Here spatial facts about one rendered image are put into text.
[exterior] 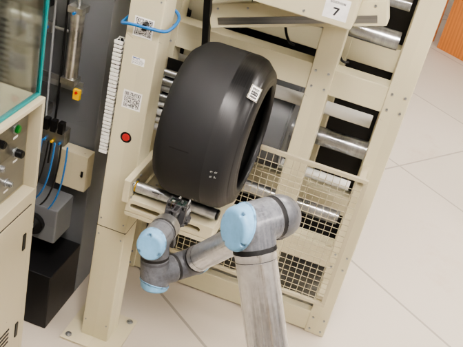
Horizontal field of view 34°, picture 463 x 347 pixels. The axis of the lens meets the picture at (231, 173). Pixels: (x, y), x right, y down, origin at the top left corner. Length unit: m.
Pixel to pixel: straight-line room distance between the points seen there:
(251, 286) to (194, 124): 0.81
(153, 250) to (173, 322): 1.41
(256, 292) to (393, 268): 2.66
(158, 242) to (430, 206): 3.24
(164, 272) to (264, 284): 0.54
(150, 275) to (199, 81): 0.69
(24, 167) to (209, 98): 0.73
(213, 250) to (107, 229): 0.97
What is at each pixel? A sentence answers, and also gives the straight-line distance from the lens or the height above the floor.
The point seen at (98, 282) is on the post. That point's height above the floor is 0.32.
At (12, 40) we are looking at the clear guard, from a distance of 2.44.
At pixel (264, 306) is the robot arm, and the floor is 1.25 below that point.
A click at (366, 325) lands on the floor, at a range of 4.08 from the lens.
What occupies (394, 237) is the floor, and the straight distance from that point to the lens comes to 4.85.
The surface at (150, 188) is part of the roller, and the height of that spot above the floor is 0.92.
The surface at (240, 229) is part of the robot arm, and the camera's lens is 1.91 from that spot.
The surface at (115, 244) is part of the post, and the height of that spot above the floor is 0.55.
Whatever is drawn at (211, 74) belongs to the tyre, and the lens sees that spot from 2.65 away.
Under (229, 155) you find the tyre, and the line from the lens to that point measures 2.61.
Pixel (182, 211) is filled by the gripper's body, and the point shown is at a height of 1.09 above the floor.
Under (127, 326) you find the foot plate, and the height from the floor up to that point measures 0.01.
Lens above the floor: 2.50
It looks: 30 degrees down
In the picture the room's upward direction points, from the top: 14 degrees clockwise
